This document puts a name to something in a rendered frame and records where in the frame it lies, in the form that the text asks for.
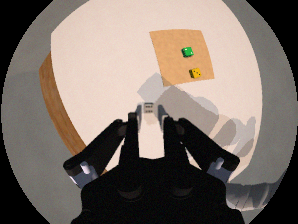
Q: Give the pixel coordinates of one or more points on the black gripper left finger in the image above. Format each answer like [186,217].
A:
[90,163]

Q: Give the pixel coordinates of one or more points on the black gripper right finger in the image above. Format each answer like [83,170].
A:
[209,156]

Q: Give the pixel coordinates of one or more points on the grey die with black pips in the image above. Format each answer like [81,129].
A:
[149,107]

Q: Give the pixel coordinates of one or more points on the yellow die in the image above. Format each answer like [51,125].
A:
[194,73]

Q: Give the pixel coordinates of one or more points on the green die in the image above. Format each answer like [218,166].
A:
[187,52]

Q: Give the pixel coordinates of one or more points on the orange mat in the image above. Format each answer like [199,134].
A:
[174,68]

